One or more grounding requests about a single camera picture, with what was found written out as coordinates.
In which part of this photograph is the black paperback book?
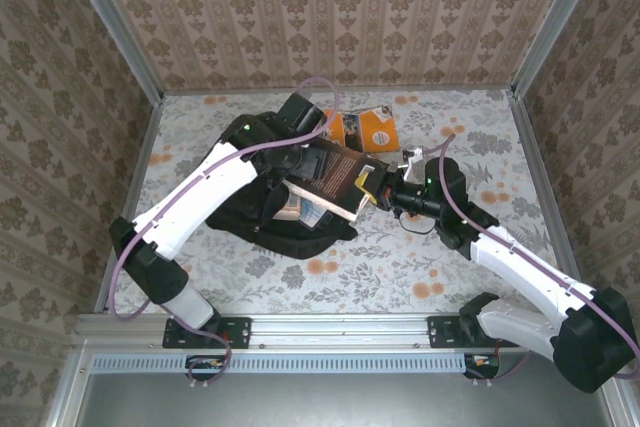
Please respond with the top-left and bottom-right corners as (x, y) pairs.
(284, 135), (390, 224)

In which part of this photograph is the orange-brown paperback book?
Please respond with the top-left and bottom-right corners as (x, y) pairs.
(272, 186), (307, 222)

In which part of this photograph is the black backpack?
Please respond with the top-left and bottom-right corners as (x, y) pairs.
(205, 110), (359, 261)

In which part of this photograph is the orange open booklet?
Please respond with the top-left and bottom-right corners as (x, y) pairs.
(322, 105), (401, 154)

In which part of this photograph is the grey metal sheet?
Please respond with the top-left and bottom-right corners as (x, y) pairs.
(42, 350), (640, 427)

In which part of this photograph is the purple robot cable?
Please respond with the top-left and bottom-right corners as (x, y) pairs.
(106, 76), (342, 389)
(409, 132), (640, 387)

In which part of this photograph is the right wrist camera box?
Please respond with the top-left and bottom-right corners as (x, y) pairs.
(397, 146), (426, 181)

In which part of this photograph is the aluminium side rail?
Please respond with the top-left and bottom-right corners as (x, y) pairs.
(507, 90), (592, 311)
(94, 94), (166, 316)

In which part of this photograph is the aluminium mounting rail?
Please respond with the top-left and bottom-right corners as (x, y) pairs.
(74, 311), (612, 349)

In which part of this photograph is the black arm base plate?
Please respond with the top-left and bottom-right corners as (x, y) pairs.
(427, 315), (521, 350)
(162, 315), (252, 350)

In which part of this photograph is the grey slotted cable duct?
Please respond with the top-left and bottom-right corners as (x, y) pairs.
(92, 352), (501, 374)

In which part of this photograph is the aluminium frame post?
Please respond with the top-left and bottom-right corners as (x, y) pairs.
(509, 0), (610, 98)
(57, 0), (166, 103)

